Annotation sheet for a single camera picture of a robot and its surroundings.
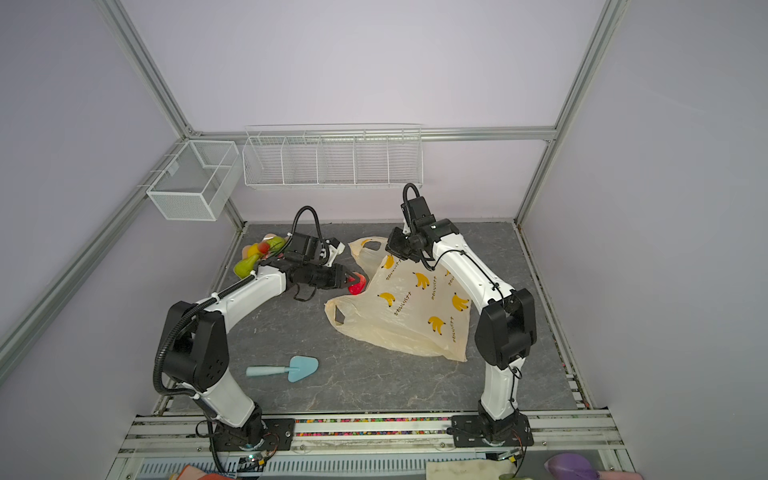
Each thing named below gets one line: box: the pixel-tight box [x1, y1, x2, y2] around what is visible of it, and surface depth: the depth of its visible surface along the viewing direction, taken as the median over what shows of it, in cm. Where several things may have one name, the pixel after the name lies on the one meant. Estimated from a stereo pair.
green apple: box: [267, 236, 286, 251], surface depth 106 cm
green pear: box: [234, 254, 259, 279], surface depth 99 cm
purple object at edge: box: [544, 453, 601, 480], surface depth 71 cm
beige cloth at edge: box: [426, 459, 516, 480], surface depth 70 cm
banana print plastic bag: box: [324, 236, 473, 362], surface depth 86 cm
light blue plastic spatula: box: [246, 355, 319, 382], surface depth 85 cm
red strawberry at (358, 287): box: [348, 272, 367, 295], surface depth 88 cm
